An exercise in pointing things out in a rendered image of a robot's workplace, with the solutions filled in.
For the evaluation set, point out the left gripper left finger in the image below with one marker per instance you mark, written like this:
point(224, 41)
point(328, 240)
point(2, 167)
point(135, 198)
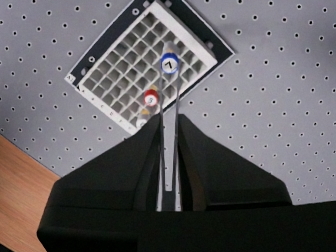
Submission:
point(119, 176)

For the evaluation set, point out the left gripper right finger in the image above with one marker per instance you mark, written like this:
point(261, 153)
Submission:
point(220, 178)

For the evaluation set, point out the grey rectangular base plate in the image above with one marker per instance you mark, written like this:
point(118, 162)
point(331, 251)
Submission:
point(273, 102)

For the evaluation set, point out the white tube rack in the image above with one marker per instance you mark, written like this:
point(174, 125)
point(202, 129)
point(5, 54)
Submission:
point(116, 100)

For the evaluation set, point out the dark grey rectangular plate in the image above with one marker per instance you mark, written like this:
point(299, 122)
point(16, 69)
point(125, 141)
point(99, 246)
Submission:
point(128, 15)

